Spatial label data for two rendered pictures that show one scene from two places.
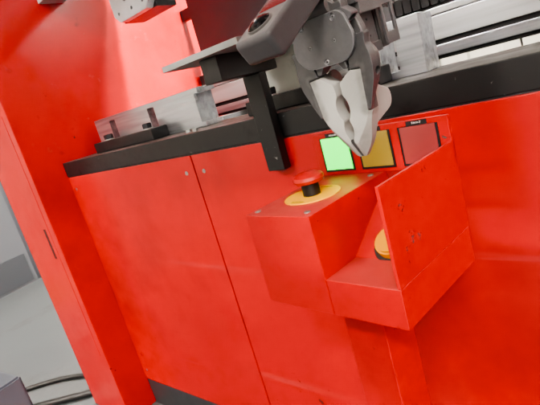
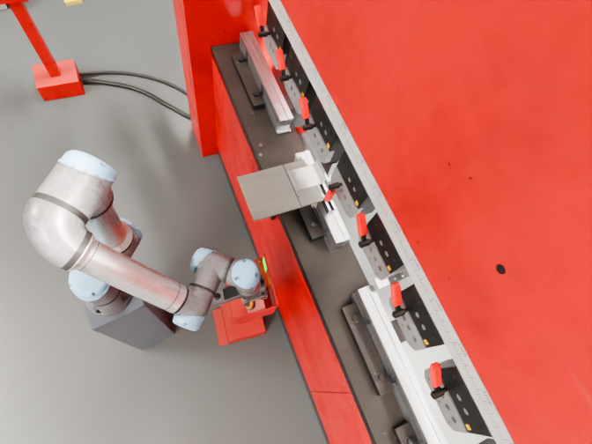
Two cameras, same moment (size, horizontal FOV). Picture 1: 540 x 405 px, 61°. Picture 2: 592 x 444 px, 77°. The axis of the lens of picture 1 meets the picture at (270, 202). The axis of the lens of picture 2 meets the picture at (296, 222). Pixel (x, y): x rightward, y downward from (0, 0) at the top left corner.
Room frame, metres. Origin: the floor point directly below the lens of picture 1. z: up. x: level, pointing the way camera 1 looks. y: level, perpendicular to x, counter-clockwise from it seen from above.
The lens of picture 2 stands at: (0.19, -0.20, 2.17)
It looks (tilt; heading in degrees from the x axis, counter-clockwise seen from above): 65 degrees down; 5
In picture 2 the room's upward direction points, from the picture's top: 21 degrees clockwise
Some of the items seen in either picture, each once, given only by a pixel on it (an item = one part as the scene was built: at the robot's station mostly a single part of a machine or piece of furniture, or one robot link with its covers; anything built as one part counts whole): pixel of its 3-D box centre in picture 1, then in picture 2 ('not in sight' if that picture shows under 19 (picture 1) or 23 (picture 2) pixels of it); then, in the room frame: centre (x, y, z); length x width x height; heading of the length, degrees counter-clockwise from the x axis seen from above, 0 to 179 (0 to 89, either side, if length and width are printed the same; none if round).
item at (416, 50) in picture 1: (330, 69); (319, 200); (0.91, -0.18, 0.92); 0.39 x 0.06 x 0.10; 47
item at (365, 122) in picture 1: (374, 105); not in sight; (0.47, -0.13, 0.87); 0.06 x 0.03 x 0.09; 131
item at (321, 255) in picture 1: (353, 214); (248, 289); (0.52, -0.09, 0.75); 0.20 x 0.16 x 0.18; 41
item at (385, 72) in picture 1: (312, 92); (302, 204); (0.87, -0.13, 0.89); 0.30 x 0.05 x 0.03; 47
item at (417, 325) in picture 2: not in sight; (425, 314); (0.55, -0.56, 1.26); 0.15 x 0.09 x 0.17; 47
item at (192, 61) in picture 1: (251, 47); (280, 188); (0.84, -0.04, 1.00); 0.26 x 0.18 x 0.01; 137
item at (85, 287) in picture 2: not in sight; (95, 280); (0.29, 0.33, 0.94); 0.13 x 0.12 x 0.14; 6
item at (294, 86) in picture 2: not in sight; (306, 80); (1.10, 0.02, 1.26); 0.15 x 0.09 x 0.17; 47
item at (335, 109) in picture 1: (349, 110); not in sight; (0.49, -0.11, 0.87); 0.06 x 0.03 x 0.09; 131
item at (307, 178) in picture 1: (309, 186); not in sight; (0.55, -0.05, 0.79); 0.04 x 0.04 x 0.04
